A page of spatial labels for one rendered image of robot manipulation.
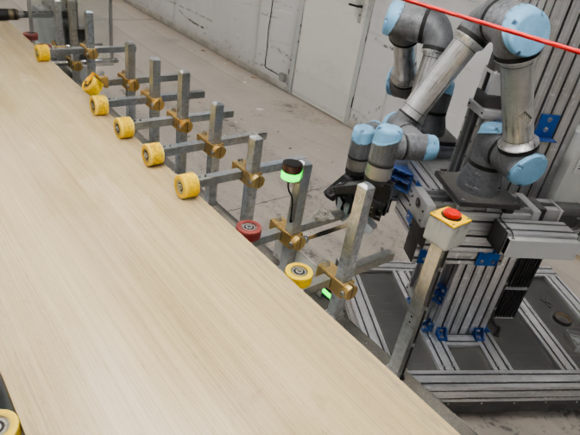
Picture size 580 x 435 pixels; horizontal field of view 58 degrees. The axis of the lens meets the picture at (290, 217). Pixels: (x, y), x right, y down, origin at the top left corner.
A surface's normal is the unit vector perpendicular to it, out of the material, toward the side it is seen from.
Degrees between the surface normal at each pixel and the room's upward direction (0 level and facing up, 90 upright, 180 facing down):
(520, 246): 90
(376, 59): 90
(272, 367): 0
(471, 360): 0
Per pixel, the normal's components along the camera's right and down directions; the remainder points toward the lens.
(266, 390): 0.15, -0.84
